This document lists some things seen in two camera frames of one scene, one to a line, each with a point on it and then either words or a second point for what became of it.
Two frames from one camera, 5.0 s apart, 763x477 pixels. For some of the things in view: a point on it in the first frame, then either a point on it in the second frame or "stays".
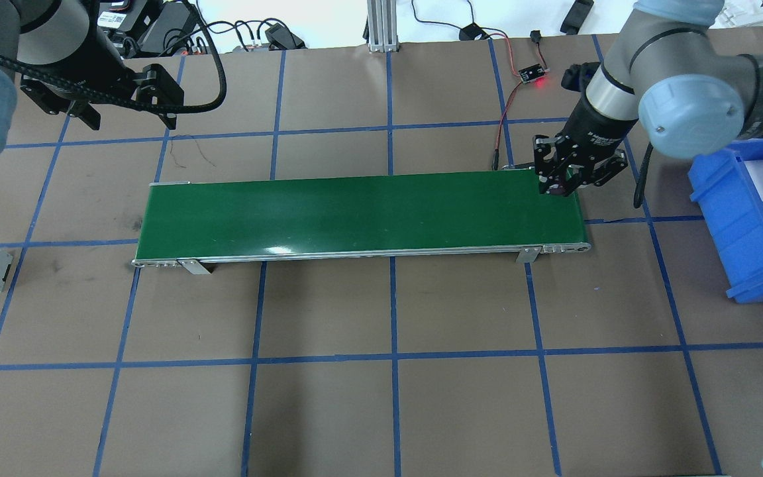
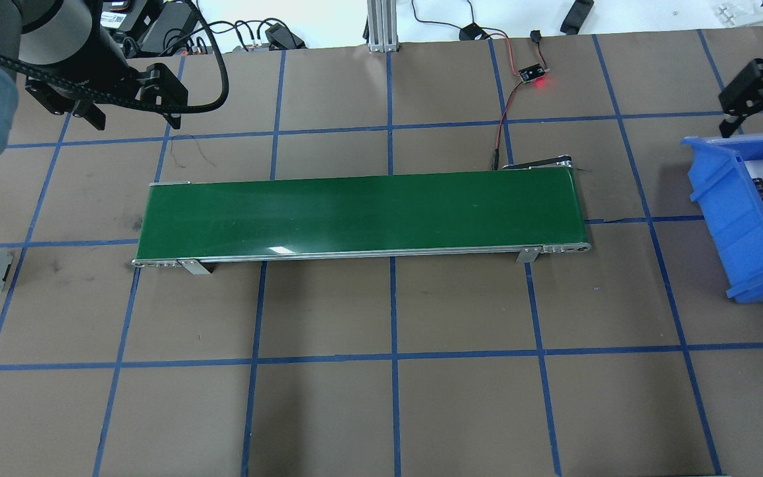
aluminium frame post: x=382 y=24 stays
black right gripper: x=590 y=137 to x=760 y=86
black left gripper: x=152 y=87 stays
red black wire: x=536 y=38 stays
